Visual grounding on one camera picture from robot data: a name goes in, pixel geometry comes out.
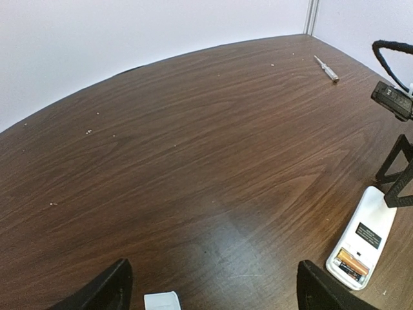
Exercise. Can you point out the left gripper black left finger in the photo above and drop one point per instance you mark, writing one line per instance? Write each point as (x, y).
(111, 289)

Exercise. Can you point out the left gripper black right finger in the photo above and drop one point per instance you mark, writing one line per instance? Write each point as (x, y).
(317, 290)

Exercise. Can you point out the white remote control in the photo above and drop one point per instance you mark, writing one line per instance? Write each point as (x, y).
(365, 236)

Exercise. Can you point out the white battery cover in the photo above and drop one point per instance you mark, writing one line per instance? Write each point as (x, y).
(162, 301)

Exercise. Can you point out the small silver screwdriver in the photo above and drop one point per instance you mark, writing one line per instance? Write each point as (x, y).
(328, 71)

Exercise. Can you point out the orange black battery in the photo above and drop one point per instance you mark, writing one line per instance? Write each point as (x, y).
(345, 257)
(350, 271)

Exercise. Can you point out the right aluminium frame post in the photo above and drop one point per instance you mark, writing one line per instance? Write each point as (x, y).
(311, 17)

